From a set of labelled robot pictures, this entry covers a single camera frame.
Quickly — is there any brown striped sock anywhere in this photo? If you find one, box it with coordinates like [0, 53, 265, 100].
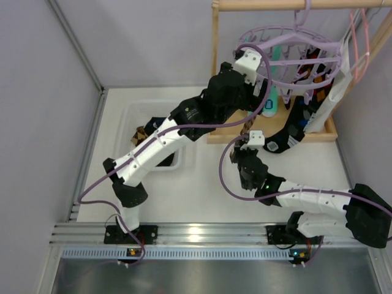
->
[230, 116, 257, 164]

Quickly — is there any black grey blue sock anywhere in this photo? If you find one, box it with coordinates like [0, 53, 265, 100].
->
[263, 96, 322, 154]

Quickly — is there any purple round clip hanger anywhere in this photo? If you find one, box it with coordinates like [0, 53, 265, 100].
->
[233, 1, 342, 104]

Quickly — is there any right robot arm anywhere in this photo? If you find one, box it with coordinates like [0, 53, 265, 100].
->
[231, 147, 391, 249]

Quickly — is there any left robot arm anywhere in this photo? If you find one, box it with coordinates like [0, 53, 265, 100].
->
[103, 61, 272, 233]

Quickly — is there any pink clothes hanger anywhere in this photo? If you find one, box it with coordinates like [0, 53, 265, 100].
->
[349, 7, 371, 83]

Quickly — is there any teal sock with blue patch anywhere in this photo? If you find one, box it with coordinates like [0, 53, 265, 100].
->
[262, 46, 281, 118]

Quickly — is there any wooden clothes rack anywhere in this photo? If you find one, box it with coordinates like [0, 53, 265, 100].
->
[207, 1, 391, 144]

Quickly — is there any argyle sock red yellow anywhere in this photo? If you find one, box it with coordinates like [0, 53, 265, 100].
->
[309, 64, 334, 108]

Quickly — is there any white tote bag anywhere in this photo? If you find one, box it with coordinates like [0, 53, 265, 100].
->
[304, 40, 352, 134]

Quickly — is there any brown argyle sock in bin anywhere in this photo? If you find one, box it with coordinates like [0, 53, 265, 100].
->
[131, 126, 149, 147]

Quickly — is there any white plastic bin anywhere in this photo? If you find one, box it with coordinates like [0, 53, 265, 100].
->
[118, 100, 197, 172]

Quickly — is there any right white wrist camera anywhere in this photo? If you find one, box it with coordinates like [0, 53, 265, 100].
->
[240, 130, 265, 150]

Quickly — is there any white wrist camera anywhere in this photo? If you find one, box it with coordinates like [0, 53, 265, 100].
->
[233, 48, 262, 86]
[240, 130, 265, 150]

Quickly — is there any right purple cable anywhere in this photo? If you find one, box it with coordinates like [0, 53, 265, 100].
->
[219, 136, 392, 267]

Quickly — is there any purple cable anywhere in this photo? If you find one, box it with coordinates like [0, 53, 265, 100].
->
[219, 136, 392, 267]
[78, 44, 273, 266]

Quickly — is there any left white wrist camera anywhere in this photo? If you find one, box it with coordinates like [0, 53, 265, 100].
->
[233, 48, 262, 86]

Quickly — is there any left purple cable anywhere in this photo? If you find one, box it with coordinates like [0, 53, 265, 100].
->
[78, 44, 273, 266]

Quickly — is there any aluminium mounting rail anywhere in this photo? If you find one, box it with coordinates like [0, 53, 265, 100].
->
[48, 222, 383, 246]

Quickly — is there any slotted grey cable duct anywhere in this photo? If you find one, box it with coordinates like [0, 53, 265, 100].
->
[61, 247, 307, 260]

